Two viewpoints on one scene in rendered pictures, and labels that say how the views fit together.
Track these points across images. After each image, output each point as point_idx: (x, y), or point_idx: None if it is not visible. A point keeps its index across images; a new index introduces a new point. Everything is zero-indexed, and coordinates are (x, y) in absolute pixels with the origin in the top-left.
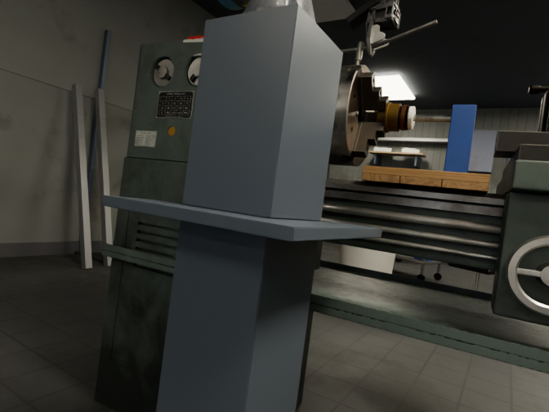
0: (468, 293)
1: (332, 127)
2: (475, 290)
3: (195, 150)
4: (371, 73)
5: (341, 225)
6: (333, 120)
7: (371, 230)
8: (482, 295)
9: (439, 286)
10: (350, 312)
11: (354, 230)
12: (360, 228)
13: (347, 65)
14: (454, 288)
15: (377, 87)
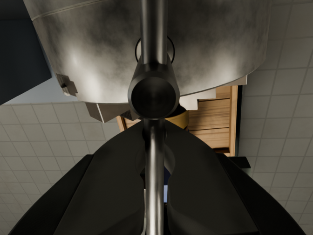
0: (240, 105)
1: (12, 98)
2: (241, 109)
3: None
4: (95, 116)
5: (50, 92)
6: (8, 100)
7: (66, 101)
8: (240, 113)
9: (241, 87)
10: None
11: (43, 102)
12: (51, 101)
13: (67, 63)
14: (241, 97)
15: (128, 114)
